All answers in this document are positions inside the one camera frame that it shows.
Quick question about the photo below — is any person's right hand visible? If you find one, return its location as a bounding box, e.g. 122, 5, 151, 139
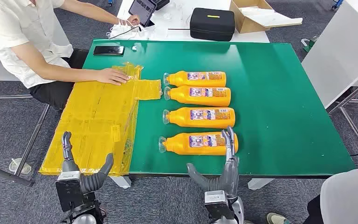
96, 68, 130, 86

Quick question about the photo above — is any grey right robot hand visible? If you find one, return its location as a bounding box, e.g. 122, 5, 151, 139
186, 126, 241, 199

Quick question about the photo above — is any person's left hand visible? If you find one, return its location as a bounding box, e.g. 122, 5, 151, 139
126, 14, 141, 26

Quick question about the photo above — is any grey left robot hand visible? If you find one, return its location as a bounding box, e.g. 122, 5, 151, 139
62, 131, 115, 194

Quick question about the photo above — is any orange detergent bottle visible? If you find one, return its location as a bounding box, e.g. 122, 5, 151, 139
162, 107, 236, 129
163, 85, 232, 108
163, 70, 227, 88
158, 132, 239, 156

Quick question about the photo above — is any black tablet on stand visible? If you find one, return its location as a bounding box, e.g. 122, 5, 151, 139
128, 0, 158, 28

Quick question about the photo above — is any black smartphone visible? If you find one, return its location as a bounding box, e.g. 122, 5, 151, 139
93, 45, 125, 56

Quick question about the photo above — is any white table foot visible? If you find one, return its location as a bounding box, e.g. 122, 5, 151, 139
247, 178, 275, 191
109, 176, 132, 189

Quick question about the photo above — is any black electronic device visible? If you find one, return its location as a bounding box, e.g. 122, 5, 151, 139
150, 0, 170, 10

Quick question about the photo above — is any white table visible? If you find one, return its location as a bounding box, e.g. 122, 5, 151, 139
106, 0, 271, 43

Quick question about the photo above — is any yellow taped cardboard mat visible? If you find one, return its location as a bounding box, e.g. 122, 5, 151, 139
39, 62, 163, 177

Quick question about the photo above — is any clear plastic cup lid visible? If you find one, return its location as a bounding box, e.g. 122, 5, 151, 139
8, 157, 32, 175

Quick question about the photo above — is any person's shoe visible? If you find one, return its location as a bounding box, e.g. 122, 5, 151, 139
266, 212, 291, 224

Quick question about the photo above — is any black zipped carry case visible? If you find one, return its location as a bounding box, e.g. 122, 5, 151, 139
190, 7, 236, 42

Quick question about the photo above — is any open cardboard box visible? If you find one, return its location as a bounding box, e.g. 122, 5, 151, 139
229, 0, 303, 34

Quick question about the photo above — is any person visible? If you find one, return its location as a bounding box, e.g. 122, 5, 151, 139
0, 0, 141, 110
302, 163, 358, 224

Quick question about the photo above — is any white sheet in box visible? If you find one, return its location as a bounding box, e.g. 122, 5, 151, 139
239, 6, 303, 28

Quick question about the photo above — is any green and white floor object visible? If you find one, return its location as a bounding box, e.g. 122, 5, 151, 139
301, 35, 318, 53

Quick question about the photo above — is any white desk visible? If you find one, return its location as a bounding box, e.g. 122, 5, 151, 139
301, 0, 358, 109

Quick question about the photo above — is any black charging cable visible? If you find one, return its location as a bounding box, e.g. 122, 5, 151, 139
109, 26, 143, 40

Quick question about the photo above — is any white cable bundle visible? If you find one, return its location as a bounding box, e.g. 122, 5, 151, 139
106, 18, 150, 40

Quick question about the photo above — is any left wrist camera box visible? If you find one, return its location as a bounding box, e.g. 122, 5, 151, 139
55, 171, 84, 213

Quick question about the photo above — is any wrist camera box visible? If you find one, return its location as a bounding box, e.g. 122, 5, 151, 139
204, 190, 236, 221
55, 171, 84, 213

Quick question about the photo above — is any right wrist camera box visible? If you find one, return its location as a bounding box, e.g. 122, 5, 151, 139
204, 190, 236, 221

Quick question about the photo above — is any metal frame with legs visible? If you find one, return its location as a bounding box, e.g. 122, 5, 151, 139
0, 94, 50, 188

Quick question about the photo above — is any metal desk frame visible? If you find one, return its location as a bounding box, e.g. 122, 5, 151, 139
326, 72, 358, 164

